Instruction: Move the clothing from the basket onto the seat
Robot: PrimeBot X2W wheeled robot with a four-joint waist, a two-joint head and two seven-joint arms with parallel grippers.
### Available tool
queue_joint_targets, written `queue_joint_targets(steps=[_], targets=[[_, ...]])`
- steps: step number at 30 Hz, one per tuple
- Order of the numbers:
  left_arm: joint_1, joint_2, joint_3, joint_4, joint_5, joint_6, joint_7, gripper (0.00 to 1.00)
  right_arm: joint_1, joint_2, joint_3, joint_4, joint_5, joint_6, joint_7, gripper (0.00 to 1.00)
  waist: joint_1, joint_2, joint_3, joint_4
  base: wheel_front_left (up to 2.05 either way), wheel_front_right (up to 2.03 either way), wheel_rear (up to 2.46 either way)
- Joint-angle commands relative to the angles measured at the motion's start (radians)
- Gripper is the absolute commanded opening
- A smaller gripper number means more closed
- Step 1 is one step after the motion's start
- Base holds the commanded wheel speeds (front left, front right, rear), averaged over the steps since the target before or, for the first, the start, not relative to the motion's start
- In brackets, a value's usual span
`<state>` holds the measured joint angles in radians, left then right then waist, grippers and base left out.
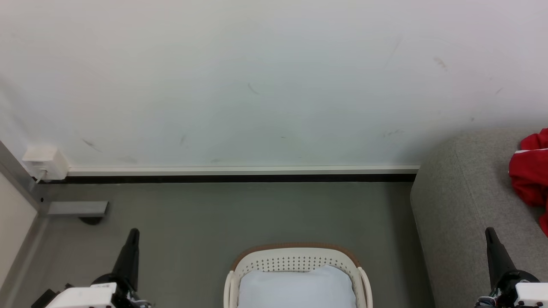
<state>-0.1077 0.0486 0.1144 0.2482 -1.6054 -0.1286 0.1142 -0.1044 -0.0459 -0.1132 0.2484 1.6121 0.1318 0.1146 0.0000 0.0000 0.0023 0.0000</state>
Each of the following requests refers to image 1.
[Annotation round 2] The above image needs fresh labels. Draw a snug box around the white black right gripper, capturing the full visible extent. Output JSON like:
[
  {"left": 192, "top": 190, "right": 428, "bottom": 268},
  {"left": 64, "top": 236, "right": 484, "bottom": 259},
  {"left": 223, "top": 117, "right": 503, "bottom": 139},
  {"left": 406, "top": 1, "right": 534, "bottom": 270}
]
[{"left": 475, "top": 227, "right": 548, "bottom": 308}]

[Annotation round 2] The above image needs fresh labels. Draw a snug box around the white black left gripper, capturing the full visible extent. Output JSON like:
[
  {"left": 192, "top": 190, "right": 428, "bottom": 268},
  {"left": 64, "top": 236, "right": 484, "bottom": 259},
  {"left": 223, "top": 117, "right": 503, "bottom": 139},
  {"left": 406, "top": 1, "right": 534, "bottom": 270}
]
[{"left": 32, "top": 228, "right": 153, "bottom": 308}]

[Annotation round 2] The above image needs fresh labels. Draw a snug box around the red garment with white stripes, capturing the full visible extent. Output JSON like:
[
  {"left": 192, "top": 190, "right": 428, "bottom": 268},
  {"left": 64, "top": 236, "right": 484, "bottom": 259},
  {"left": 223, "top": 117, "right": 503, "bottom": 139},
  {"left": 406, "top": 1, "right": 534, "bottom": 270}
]
[{"left": 508, "top": 128, "right": 548, "bottom": 237}]

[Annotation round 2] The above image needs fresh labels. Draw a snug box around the grey fabric sofa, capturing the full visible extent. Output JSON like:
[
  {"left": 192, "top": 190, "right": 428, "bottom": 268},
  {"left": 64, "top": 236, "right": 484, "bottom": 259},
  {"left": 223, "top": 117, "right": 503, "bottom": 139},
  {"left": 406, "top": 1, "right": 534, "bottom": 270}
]
[{"left": 410, "top": 127, "right": 548, "bottom": 308}]

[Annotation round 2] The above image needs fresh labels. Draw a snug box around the beige door panel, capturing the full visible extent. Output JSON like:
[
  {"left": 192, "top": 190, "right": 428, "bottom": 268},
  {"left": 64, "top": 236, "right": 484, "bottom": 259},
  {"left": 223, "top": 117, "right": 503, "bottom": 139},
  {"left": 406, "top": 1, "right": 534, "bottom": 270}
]
[{"left": 0, "top": 171, "right": 39, "bottom": 288}]

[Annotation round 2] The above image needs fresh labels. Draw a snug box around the white and black baseboard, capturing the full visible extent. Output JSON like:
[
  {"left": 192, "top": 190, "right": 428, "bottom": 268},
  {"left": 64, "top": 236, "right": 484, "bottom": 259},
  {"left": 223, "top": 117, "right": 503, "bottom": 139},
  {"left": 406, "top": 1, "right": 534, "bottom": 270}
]
[{"left": 38, "top": 165, "right": 421, "bottom": 184}]

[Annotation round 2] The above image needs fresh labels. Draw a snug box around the cream plastic laundry basket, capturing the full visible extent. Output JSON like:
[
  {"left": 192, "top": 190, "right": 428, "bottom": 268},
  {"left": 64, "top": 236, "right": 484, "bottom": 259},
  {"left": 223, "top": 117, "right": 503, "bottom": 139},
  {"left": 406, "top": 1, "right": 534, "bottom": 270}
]
[{"left": 223, "top": 243, "right": 373, "bottom": 308}]

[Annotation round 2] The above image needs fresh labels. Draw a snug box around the pale blue cloth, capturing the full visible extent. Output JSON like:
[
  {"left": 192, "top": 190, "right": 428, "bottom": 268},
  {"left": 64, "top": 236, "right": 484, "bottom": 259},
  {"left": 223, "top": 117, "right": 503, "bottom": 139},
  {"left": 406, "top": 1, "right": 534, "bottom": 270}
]
[{"left": 238, "top": 265, "right": 357, "bottom": 308}]

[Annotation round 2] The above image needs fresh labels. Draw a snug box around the white wall socket box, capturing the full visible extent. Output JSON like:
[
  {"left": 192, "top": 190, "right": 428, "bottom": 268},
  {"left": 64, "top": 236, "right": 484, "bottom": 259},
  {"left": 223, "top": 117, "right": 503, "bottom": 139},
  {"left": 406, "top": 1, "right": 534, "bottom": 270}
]
[{"left": 21, "top": 146, "right": 70, "bottom": 181}]

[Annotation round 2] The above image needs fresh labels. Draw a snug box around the grey metal door frame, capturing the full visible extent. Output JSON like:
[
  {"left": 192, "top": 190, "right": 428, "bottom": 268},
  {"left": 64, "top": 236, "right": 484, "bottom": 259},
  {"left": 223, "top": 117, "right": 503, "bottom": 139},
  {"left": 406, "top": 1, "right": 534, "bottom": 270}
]
[{"left": 0, "top": 140, "right": 49, "bottom": 308}]

